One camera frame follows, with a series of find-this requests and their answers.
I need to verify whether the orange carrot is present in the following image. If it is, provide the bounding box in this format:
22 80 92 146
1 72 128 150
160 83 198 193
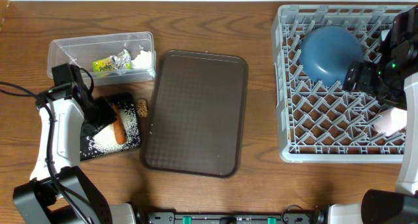
112 104 126 144

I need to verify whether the dark blue plate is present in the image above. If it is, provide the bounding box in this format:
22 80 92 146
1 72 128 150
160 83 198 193
299 25 363 87

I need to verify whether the brown dried mushroom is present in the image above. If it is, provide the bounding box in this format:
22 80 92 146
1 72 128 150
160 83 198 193
137 99 148 118

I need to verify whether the pink plastic cup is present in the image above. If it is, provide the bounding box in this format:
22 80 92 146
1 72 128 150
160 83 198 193
373 108 407 136

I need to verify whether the yellow foil snack wrapper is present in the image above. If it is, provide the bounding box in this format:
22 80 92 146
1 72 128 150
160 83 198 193
92 49 131 72

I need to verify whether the white tissue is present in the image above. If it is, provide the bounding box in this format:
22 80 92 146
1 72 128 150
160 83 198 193
131 48 153 69

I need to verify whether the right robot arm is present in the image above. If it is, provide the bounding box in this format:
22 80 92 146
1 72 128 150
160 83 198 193
312 7 417 223

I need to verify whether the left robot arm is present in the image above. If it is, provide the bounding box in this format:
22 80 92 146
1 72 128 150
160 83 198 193
13 63 140 223

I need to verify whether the black waste tray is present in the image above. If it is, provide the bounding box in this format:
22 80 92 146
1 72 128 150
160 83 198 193
80 92 143 162

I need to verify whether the grey dishwasher rack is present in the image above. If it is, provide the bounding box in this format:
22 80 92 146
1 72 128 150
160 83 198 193
272 5 410 163

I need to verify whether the white rice pile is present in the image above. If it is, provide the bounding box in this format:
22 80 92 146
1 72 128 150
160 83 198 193
80 101 142 159

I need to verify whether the clear plastic bin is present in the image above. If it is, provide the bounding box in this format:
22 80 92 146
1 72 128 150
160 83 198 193
47 31 156 86

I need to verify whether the dark brown serving tray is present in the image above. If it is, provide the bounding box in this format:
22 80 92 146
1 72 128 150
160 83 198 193
140 50 248 178

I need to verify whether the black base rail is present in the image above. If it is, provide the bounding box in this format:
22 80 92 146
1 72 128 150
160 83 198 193
139 211 327 224

